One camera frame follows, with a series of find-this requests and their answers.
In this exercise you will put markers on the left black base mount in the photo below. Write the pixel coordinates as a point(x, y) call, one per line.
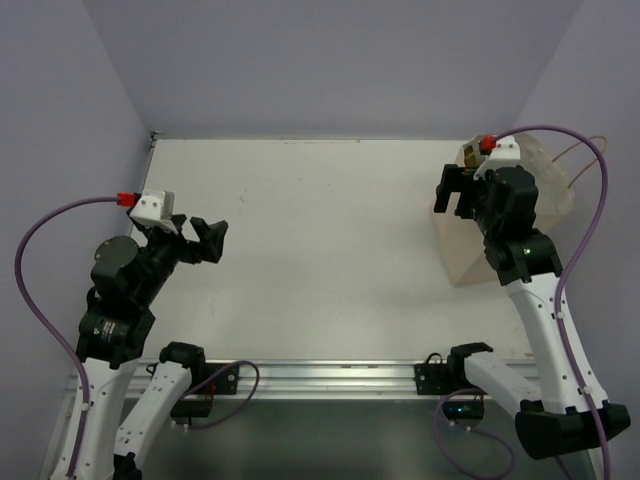
point(214, 380)

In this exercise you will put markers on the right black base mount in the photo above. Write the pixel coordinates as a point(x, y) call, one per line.
point(434, 378)

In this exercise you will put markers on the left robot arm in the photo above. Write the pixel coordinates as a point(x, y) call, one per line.
point(102, 442)

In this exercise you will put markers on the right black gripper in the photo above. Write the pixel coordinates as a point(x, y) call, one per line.
point(454, 180)

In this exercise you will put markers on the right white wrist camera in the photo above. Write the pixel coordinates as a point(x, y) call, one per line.
point(494, 153)

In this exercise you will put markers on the brown paper bag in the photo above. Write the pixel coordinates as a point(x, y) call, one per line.
point(461, 241)

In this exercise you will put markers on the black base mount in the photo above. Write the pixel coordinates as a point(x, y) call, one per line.
point(214, 380)
point(434, 378)

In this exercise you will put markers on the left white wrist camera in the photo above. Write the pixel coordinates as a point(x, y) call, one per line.
point(153, 209)

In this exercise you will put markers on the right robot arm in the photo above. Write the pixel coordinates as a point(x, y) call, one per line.
point(568, 410)

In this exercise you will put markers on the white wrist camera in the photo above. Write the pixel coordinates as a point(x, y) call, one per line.
point(494, 153)
point(153, 209)

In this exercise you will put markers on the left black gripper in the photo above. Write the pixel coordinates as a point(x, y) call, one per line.
point(185, 239)

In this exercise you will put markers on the aluminium mounting rail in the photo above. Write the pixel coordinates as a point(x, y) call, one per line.
point(325, 380)

